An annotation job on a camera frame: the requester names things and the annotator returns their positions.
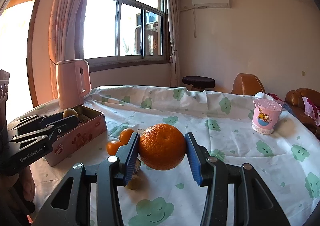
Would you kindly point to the smooth orange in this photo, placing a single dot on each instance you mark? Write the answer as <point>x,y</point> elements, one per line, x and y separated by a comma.
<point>125,135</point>
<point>113,146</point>

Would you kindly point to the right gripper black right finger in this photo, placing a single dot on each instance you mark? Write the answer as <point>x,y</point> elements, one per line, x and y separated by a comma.
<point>254,203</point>

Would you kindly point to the pink metal tin box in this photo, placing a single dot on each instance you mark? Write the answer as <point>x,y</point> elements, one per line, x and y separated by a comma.
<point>91,124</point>

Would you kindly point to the dark round stool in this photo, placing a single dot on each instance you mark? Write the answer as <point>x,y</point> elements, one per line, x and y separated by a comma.
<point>199,82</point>

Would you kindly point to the sliding glass window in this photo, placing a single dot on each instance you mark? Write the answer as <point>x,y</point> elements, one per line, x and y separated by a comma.
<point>122,33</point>

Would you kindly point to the small yellow-brown round fruit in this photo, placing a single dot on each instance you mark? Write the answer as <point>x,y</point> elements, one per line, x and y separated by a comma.
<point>69,112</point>

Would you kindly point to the pink electric kettle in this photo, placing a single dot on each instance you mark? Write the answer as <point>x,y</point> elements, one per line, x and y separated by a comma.
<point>73,82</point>

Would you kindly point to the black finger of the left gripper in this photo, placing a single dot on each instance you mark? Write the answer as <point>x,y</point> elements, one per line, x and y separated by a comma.
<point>61,126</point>
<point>34,122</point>

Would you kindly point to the white cloud print tablecloth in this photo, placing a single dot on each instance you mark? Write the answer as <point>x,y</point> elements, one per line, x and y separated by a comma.
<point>287,160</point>

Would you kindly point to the brown leather sofa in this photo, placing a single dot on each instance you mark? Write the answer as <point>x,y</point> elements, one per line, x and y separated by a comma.
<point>294,99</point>

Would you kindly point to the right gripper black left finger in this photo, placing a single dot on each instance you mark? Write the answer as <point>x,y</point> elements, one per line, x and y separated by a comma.
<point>69,203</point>

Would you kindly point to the left human hand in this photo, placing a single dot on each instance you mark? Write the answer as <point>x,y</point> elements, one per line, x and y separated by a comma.
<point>28,185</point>

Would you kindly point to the white wall air conditioner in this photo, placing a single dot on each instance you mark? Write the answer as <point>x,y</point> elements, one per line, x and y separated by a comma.
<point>211,3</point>

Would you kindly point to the pink floral cushion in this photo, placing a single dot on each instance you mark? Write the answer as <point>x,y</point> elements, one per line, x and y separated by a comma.
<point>311,110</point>

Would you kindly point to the brown leather armchair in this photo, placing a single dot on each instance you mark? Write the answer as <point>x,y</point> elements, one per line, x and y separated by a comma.
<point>247,84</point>

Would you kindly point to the large wrinkled orange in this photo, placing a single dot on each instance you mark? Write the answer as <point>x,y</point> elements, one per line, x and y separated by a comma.
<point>162,147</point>

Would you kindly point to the white right curtain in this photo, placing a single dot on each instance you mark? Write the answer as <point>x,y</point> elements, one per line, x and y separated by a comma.
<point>173,9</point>

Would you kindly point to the pink cartoon cup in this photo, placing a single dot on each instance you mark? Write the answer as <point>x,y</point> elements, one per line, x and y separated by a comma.
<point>265,115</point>

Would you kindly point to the pink left curtain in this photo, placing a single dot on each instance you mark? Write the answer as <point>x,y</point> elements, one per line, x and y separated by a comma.
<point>62,19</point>

